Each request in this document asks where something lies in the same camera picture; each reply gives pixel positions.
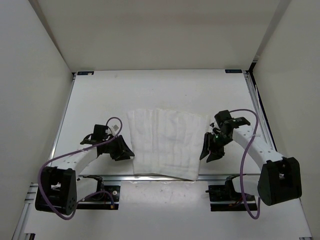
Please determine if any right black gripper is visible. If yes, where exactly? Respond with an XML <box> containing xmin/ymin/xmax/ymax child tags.
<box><xmin>199</xmin><ymin>131</ymin><xmax>233</xmax><ymax>163</ymax></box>

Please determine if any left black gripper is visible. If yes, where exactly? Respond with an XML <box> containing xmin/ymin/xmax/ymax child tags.
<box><xmin>102</xmin><ymin>134</ymin><xmax>135</xmax><ymax>161</ymax></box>

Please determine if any white skirt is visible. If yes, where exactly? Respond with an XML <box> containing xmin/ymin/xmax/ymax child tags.
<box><xmin>127</xmin><ymin>109</ymin><xmax>210</xmax><ymax>181</ymax></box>

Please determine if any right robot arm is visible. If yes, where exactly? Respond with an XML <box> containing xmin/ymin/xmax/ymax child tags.
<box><xmin>199</xmin><ymin>110</ymin><xmax>302</xmax><ymax>206</ymax></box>

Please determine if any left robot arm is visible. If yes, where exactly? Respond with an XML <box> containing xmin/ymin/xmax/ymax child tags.
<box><xmin>35</xmin><ymin>124</ymin><xmax>135</xmax><ymax>220</ymax></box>

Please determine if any front white cover board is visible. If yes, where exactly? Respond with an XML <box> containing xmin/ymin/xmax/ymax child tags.
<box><xmin>25</xmin><ymin>181</ymin><xmax>311</xmax><ymax>240</ymax></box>

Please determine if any right blue table label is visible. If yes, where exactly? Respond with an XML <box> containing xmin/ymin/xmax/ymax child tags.
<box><xmin>225</xmin><ymin>69</ymin><xmax>243</xmax><ymax>74</ymax></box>

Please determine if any blue table label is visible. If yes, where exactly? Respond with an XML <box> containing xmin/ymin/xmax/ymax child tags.
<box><xmin>225</xmin><ymin>69</ymin><xmax>243</xmax><ymax>74</ymax></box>
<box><xmin>76</xmin><ymin>71</ymin><xmax>95</xmax><ymax>76</ymax></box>

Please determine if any left blue table label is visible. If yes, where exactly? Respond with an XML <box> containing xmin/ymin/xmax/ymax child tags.
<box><xmin>76</xmin><ymin>71</ymin><xmax>95</xmax><ymax>76</ymax></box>

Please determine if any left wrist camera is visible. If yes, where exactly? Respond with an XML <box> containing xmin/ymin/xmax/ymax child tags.
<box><xmin>111</xmin><ymin>124</ymin><xmax>119</xmax><ymax>132</ymax></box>

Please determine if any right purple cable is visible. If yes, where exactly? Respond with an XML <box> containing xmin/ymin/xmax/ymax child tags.
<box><xmin>228</xmin><ymin>108</ymin><xmax>262</xmax><ymax>220</ymax></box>

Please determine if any purple cable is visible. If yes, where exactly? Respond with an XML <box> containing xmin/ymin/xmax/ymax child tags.
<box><xmin>228</xmin><ymin>108</ymin><xmax>262</xmax><ymax>220</ymax></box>
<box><xmin>36</xmin><ymin>116</ymin><xmax>123</xmax><ymax>221</ymax></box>

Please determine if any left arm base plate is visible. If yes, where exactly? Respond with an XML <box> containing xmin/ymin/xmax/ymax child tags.
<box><xmin>76</xmin><ymin>175</ymin><xmax>121</xmax><ymax>211</ymax></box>

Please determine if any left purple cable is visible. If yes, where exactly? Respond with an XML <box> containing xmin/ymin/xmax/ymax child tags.
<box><xmin>36</xmin><ymin>116</ymin><xmax>123</xmax><ymax>221</ymax></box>

